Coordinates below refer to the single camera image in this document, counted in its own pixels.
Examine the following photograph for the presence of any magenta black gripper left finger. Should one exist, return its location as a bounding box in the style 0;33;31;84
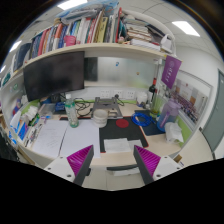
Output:
67;145;94;186

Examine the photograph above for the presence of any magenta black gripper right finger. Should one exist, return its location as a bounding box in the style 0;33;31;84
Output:
133;145;161;185

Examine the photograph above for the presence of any purple water jug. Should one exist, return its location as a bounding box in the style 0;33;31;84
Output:
157;99;181;132

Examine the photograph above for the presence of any clear plastic water bottle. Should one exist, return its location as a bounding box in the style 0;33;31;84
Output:
65;94;79;128

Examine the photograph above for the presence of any white paper sheet right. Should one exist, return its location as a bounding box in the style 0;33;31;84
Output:
60;119;100;158

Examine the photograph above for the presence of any white paper sheet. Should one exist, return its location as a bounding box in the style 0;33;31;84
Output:
32;120;68;158
60;119;100;158

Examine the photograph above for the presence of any dark blue mouse pad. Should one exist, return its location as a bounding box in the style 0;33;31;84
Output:
131;110;163;136

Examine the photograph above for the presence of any white folded paper on mat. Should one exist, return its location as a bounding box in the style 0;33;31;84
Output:
104;138;131;153

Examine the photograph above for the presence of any white paper sheet left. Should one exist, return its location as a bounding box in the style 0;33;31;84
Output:
32;120;68;158

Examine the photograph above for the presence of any white crumpled tissue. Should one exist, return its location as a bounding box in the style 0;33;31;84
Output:
165;122;183;143

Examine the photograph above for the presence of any black desk mat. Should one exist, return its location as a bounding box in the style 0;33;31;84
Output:
99;117;149;153

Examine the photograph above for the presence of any red round coaster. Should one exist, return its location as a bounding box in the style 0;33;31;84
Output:
116;119;129;128

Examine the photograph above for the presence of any white round cup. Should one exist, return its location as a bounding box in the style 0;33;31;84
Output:
93;109;108;128

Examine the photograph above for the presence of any grey metal laptop stand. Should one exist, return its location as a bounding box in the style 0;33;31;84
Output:
92;97;123;119

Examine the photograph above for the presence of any grey door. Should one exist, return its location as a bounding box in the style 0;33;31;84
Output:
202;72;224;152

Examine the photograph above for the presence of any black computer monitor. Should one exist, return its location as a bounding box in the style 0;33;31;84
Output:
23;51;84;101

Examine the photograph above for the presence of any purple hanging banner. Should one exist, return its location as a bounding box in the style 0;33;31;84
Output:
161;56;182;89

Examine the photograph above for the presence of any stack of books right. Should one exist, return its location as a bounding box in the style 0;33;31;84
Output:
120;15;165;51

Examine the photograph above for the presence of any row of colourful books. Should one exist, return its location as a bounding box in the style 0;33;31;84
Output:
12;6;124;71

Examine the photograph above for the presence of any blue coiled cable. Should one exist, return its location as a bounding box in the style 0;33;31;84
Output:
130;112;154;128

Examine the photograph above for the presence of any white wall shelf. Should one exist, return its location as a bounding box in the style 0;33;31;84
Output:
6;42;177;88

